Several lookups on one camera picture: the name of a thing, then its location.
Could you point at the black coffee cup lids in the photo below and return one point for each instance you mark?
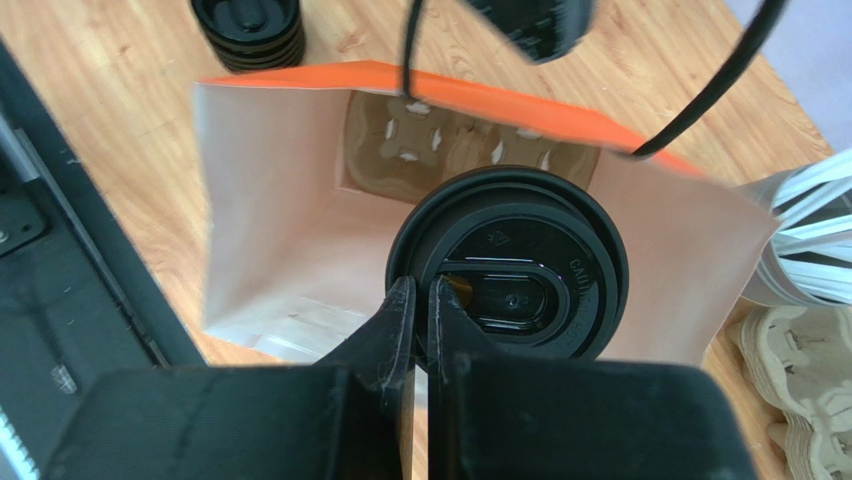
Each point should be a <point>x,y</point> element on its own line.
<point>253,35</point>

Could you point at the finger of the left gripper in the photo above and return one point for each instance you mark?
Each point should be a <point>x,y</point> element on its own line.
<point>542,30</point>

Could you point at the pulp cup carrier tray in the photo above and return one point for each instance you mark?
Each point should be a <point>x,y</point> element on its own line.
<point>403,149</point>

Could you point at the wrapped white straws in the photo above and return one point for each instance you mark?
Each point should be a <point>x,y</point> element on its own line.
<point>813,244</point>

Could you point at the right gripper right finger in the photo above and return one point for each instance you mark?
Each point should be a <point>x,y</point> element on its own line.
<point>495,415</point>

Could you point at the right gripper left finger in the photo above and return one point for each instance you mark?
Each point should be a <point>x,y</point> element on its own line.
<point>346,416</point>

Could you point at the single black cup lid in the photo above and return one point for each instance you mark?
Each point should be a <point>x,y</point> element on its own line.
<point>544,269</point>

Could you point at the orange paper bag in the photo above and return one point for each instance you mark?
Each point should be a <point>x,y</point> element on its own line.
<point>297,253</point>

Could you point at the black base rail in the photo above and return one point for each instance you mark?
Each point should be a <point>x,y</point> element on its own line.
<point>77,301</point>

